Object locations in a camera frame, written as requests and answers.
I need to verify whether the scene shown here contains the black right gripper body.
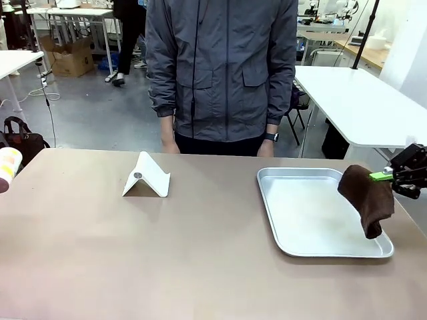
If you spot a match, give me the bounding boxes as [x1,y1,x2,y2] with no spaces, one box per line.
[389,142,427,188]

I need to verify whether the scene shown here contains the brown towel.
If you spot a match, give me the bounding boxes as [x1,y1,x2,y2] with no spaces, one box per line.
[337,164,396,240]

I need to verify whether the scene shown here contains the white pink lint roller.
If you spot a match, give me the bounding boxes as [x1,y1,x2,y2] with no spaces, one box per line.
[0,146,25,195]

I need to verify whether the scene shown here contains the person right forearm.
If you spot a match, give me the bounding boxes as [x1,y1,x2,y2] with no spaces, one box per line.
[159,115,176,133]

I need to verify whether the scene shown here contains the person left hand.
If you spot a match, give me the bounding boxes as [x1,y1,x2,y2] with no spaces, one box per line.
[256,139,276,158]

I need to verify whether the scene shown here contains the person right hand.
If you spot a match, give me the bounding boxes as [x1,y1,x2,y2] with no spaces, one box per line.
[159,131,181,155]

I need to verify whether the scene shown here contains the black box under table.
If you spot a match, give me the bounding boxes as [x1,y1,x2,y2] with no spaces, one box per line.
[321,117,350,160]

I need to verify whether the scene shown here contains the silver metal tray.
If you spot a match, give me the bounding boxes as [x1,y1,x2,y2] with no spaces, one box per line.
[256,167,395,259]

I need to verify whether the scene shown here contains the black folding chair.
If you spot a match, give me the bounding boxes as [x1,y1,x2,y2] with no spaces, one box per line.
[289,79,311,147]

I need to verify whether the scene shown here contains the wooden top workbench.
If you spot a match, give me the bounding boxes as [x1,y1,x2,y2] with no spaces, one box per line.
[333,35,385,73]

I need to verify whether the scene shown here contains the white cylinder container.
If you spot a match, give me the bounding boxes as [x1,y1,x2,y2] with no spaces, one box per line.
[366,30,390,51]

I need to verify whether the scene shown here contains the black tripod pole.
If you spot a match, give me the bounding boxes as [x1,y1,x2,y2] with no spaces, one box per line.
[352,0,382,70]

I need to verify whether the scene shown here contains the dark trousers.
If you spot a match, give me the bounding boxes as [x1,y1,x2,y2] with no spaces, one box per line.
[173,129,268,157]

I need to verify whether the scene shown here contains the person in grey jacket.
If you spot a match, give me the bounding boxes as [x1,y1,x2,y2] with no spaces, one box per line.
[145,0,299,143]

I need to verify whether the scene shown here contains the white folded stand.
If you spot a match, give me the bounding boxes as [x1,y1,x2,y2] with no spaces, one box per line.
[121,151,172,199]

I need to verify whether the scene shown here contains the background person in black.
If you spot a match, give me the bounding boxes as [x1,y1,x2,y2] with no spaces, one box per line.
[111,0,148,88]

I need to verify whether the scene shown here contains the blue plastic bag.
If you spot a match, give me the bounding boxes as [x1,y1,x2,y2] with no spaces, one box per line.
[98,55,118,73]

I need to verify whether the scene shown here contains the open cardboard box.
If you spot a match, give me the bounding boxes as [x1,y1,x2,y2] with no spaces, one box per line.
[39,35,95,78]

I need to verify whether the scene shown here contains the white background table with legs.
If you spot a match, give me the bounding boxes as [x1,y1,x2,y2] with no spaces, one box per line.
[25,5,123,83]

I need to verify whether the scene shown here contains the black red bag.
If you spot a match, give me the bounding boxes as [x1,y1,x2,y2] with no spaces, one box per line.
[0,116,51,169]

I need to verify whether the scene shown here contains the dark stand pole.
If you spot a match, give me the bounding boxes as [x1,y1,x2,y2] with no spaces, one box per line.
[20,0,38,53]

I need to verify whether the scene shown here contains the small white side table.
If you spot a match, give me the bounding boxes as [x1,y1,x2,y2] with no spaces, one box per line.
[0,49,45,124]

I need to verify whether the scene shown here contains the black earphone cord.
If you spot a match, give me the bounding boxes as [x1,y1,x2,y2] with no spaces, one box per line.
[190,0,205,138]

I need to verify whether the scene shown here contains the thin black hanging cable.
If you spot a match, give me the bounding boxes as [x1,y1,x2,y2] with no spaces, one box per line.
[35,61,58,148]

